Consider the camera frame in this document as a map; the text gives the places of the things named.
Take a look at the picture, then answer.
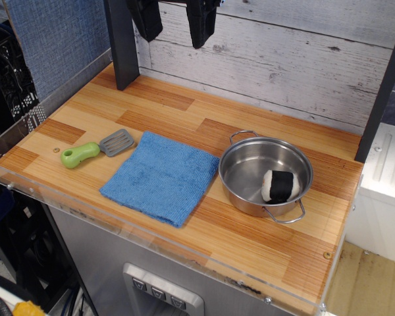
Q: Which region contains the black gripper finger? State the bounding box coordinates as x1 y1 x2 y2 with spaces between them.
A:
126 0 163 42
186 0 217 49

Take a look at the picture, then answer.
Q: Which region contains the black and white sushi roll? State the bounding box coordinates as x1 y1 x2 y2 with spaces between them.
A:
261 170 300 204

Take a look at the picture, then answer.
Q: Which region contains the black equipment rack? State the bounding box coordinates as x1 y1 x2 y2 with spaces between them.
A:
0 22 39 135

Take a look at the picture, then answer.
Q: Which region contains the blue cloth towel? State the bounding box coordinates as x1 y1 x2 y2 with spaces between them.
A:
99 132 219 228

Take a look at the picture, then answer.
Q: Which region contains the white side cabinet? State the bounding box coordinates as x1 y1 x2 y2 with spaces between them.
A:
345 123 395 261

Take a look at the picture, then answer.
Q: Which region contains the silver dispenser button panel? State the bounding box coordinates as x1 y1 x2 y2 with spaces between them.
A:
122 263 205 315

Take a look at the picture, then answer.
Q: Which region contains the dark grey left post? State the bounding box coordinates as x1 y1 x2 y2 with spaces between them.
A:
104 0 140 91

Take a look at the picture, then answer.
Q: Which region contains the dark grey post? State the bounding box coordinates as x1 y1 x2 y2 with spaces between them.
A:
354 45 395 163
104 0 140 91

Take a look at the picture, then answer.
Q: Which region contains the green handled grey spatula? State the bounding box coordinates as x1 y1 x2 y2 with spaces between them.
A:
60 129 134 169

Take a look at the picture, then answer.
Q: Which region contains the dark grey right post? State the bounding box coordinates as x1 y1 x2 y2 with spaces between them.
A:
354 45 395 163

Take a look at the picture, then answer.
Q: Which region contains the clear acrylic guard rail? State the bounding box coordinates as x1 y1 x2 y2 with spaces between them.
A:
0 65 361 315

